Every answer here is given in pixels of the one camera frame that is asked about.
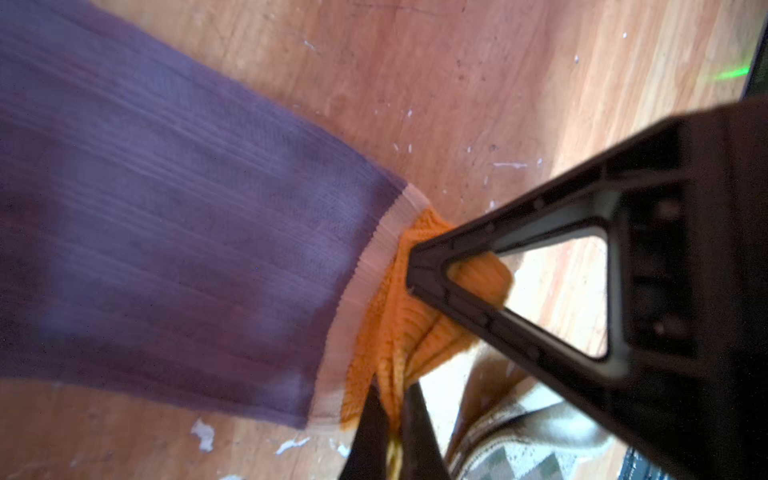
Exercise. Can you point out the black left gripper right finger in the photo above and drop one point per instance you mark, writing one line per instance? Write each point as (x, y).
(421, 455)

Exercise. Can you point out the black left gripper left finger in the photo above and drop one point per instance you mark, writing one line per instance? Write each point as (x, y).
(367, 459)

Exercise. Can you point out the purple sock teal toe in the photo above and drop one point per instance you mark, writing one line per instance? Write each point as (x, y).
(167, 233)

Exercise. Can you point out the argyle brown green sock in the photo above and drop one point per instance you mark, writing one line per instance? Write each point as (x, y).
(510, 425)

